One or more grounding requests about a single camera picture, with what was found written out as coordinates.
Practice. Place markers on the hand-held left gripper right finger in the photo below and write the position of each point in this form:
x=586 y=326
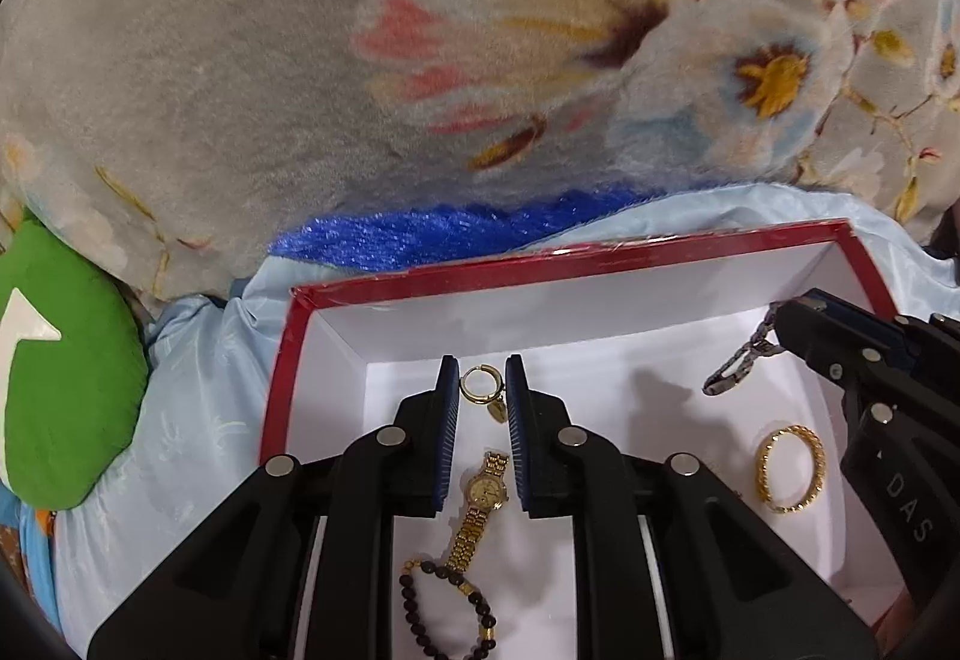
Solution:
x=517 y=439

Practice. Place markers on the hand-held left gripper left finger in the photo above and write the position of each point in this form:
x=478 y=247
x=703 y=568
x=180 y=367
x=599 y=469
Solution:
x=448 y=439

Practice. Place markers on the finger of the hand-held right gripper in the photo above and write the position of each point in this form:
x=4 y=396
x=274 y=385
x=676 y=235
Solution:
x=840 y=345
x=922 y=337

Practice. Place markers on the gold hoop earring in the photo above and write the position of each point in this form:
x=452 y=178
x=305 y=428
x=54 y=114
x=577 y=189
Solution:
x=465 y=394

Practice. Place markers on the gold watch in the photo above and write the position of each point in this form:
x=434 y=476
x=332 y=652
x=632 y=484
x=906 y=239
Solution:
x=486 y=489

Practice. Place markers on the red box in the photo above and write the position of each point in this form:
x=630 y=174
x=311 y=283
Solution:
x=600 y=337

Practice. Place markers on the light blue bedsheet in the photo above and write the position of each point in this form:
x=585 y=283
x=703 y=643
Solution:
x=202 y=390

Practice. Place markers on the green cushion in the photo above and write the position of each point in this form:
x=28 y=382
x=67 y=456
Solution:
x=67 y=367

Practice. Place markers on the grey floral blanket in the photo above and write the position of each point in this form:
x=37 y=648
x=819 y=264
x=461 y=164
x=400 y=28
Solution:
x=262 y=67

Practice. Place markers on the colourful printed mat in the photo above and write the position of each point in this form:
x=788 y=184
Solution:
x=34 y=532

